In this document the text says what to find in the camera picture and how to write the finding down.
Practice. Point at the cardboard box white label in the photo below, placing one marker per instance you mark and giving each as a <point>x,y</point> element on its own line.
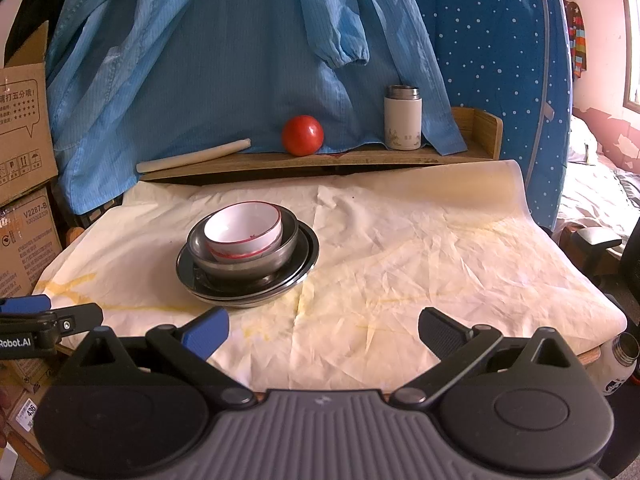
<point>22,410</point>

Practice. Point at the wooden shelf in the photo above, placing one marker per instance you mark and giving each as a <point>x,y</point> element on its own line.
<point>350,160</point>

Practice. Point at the red tomato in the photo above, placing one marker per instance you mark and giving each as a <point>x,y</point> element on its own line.
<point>302,135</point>

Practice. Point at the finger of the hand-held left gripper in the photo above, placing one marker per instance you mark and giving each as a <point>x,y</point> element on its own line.
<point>70,324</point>
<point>25,305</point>

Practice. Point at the cream paper table cover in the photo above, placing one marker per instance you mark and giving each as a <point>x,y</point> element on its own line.
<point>425,260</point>

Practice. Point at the blue white-dotted tent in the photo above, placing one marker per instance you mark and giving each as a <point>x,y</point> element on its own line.
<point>490,60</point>

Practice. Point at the taped brown cardboard box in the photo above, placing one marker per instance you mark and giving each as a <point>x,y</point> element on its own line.
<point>27,250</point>

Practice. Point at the window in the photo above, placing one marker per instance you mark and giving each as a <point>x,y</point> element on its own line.
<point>632,45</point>

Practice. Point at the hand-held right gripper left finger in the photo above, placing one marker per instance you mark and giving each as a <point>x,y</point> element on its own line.
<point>210,330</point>

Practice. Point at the colourful striped cloth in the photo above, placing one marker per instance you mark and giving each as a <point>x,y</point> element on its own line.
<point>576,40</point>

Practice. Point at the steel bowl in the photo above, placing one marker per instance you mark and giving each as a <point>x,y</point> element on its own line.
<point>240,267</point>

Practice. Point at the bed with white bedding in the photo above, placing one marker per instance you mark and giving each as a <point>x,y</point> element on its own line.
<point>595,185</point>

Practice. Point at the white bottle panda print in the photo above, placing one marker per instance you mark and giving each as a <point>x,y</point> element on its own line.
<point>617,370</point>

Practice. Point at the white thermos flask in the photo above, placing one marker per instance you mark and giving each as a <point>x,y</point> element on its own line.
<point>402,120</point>

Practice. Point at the light blue jacket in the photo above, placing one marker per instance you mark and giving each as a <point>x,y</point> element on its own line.
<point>225,60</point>

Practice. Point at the large steel plate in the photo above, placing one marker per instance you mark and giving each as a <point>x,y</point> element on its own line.
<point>250,303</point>

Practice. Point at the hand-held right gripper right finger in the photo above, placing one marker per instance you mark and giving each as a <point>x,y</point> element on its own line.
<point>442,332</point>

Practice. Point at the open brown cardboard box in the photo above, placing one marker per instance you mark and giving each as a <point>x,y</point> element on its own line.
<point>25,135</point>

